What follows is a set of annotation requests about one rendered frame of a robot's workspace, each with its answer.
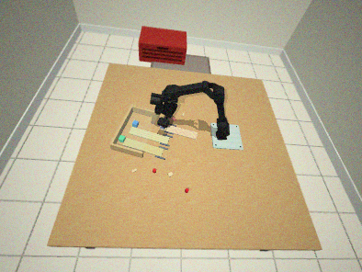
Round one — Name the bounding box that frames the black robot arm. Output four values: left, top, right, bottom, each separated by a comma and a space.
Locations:
150, 81, 230, 140

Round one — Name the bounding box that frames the beige strip with purple zigzag pattern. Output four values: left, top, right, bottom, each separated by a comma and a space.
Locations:
160, 125, 198, 140

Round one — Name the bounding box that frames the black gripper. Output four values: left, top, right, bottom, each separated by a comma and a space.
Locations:
157, 103, 177, 128

